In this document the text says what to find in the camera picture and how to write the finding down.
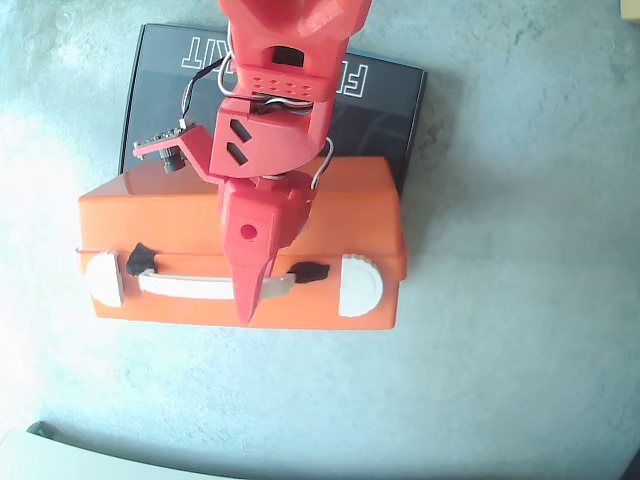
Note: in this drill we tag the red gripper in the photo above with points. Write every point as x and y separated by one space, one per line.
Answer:
256 220

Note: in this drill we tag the red robot arm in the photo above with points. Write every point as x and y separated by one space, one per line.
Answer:
295 30

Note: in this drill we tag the orange plastic box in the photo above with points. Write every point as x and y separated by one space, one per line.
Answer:
165 220

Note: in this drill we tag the black printed cardboard box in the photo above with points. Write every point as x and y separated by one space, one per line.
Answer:
165 95

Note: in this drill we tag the white round latch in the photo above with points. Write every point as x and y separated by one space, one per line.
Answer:
360 285
105 280

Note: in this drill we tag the white furniture edge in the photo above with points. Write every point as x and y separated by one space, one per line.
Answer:
75 460

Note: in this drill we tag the beige object corner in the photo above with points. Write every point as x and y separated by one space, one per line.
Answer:
631 9

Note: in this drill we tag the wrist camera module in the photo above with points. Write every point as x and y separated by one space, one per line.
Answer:
172 150

